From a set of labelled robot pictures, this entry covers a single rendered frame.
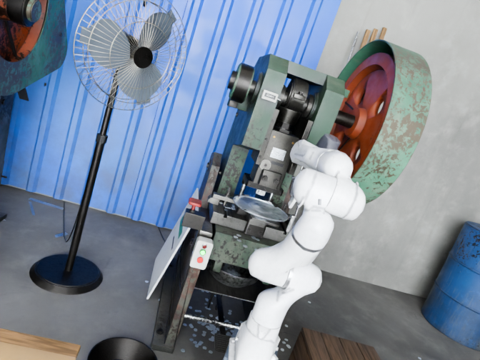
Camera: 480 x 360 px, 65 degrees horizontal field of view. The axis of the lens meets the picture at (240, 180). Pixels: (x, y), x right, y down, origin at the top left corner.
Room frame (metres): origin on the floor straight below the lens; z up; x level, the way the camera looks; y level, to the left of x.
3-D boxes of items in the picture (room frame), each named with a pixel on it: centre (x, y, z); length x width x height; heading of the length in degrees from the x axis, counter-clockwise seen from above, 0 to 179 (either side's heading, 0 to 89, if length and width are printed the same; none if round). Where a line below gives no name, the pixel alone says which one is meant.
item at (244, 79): (1.93, 0.13, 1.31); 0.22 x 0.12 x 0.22; 10
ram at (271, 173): (1.92, -0.13, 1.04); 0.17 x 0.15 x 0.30; 10
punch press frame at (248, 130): (2.10, -0.10, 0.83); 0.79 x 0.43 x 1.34; 10
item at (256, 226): (1.79, -0.15, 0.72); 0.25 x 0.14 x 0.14; 10
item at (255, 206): (1.83, -0.14, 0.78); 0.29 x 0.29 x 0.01
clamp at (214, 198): (1.93, 0.04, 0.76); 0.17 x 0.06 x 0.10; 100
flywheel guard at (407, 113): (2.12, -0.43, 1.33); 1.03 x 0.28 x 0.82; 10
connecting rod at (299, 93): (1.96, -0.12, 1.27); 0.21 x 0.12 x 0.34; 10
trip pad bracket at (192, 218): (1.68, 0.14, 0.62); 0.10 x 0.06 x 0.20; 100
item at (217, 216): (1.96, -0.12, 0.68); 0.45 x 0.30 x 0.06; 100
